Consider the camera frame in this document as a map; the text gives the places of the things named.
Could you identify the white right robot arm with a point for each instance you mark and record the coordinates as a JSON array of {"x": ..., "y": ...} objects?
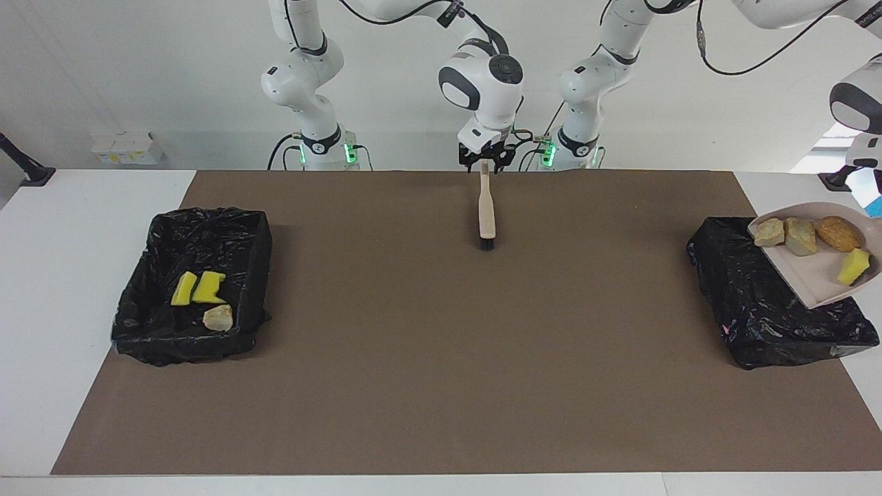
[{"x": 482, "y": 83}]

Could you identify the beige plastic dustpan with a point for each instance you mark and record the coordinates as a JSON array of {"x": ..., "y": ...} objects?
[{"x": 820, "y": 275}]

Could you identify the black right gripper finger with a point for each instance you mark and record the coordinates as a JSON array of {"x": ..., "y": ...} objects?
[
  {"x": 500, "y": 163},
  {"x": 470, "y": 165}
]

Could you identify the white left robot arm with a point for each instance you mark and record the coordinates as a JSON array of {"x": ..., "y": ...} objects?
[{"x": 606, "y": 69}]

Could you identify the white box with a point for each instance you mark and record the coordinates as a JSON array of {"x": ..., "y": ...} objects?
[{"x": 127, "y": 148}]

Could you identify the blue object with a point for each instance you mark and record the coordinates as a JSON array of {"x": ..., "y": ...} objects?
[{"x": 876, "y": 207}]

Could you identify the yellow green sponge wedge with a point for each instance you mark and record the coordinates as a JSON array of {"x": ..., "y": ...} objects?
[{"x": 854, "y": 266}]

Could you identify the brown table mat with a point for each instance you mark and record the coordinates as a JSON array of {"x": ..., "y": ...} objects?
[{"x": 344, "y": 420}]

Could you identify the black bag lined bin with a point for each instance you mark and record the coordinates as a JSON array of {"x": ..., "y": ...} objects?
[
  {"x": 151, "y": 324},
  {"x": 751, "y": 310}
]

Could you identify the beige foam chunk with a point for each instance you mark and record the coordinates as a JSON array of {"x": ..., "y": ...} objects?
[{"x": 801, "y": 236}]

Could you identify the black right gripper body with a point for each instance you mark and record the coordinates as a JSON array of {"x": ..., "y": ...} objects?
[{"x": 489, "y": 148}]

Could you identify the notched yellow sponge piece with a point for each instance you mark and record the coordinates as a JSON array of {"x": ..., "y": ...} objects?
[{"x": 209, "y": 288}]

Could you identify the brown cracked foam lump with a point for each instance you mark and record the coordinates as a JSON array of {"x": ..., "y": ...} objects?
[{"x": 838, "y": 233}]

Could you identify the pale yellow foam chunk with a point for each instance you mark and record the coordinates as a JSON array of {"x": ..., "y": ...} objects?
[{"x": 218, "y": 318}]

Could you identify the pale foam lump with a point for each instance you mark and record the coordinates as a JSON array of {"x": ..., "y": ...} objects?
[{"x": 770, "y": 232}]

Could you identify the beige hand brush black bristles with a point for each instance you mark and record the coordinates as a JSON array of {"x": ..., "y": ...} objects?
[{"x": 486, "y": 207}]

